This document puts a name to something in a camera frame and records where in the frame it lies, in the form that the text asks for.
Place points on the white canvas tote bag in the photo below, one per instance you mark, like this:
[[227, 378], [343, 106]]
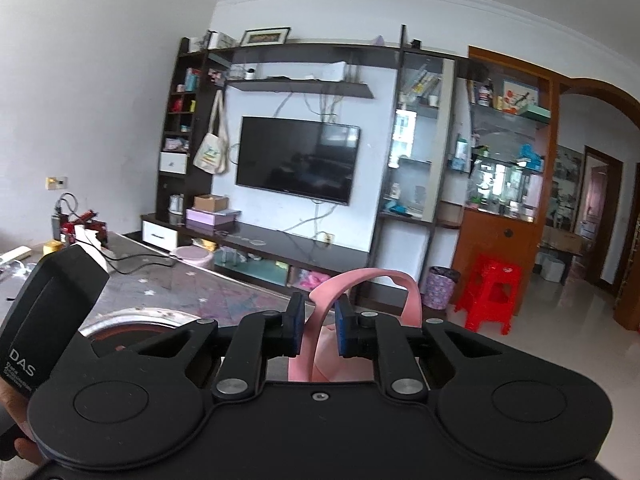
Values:
[[213, 153]]

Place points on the brown wooden display cabinet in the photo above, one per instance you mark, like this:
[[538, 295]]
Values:
[[514, 108]]

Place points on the round induction cooker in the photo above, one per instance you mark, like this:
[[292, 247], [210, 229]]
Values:
[[111, 332]]

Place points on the pink flat box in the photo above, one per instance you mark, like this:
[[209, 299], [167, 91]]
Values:
[[212, 218]]

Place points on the framed picture on shelf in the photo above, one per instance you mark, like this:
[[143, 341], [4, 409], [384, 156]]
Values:
[[271, 36]]

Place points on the black flat screen television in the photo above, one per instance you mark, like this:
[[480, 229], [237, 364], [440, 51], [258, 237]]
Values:
[[310, 159]]

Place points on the black handheld device left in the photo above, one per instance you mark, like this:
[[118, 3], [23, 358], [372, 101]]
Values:
[[40, 338]]

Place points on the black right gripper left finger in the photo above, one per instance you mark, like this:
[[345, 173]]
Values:
[[246, 349]]

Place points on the yellow wall socket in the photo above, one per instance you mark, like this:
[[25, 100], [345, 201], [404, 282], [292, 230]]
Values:
[[56, 183]]

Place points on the pink water bottle with strap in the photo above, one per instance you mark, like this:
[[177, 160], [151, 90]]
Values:
[[331, 333]]

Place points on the dark wall shelf unit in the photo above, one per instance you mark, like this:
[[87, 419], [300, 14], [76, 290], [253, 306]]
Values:
[[401, 98]]

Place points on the pink round basin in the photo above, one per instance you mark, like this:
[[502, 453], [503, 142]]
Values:
[[194, 256]]

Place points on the purple patterned waste bin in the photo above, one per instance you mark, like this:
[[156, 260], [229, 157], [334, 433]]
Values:
[[439, 287]]

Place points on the red plastic stool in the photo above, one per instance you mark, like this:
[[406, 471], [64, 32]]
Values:
[[490, 292]]

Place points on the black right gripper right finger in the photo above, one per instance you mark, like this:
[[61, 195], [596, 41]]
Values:
[[375, 346]]

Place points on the red clamp tool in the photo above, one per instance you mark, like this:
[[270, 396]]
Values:
[[86, 222]]

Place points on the brown cardboard box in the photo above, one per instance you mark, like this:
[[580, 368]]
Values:
[[210, 203]]

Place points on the dark wooden door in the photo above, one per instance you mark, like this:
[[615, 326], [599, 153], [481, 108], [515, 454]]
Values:
[[599, 195]]

